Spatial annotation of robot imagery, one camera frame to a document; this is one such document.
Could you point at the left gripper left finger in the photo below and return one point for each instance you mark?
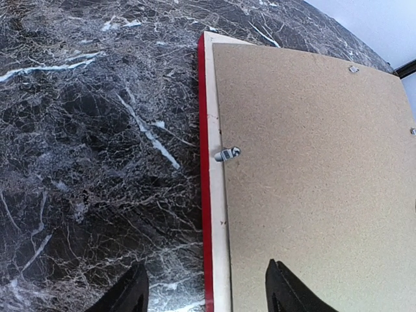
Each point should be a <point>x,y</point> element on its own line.
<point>129,294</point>

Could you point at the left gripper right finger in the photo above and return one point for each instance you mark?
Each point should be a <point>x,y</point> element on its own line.
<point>285,292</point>

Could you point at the red wooden picture frame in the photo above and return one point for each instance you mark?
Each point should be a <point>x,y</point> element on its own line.
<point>218,107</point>

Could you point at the brown cardboard backing board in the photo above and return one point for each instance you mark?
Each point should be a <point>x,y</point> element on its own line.
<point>325,181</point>

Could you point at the upper metal backing clip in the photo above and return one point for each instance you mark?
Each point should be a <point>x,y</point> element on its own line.
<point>227,154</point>

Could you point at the lower metal backing clip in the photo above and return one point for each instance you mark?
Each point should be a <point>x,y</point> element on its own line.
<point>353,69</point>

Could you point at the right black corner post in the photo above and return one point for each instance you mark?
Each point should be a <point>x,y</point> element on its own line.
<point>406,69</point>

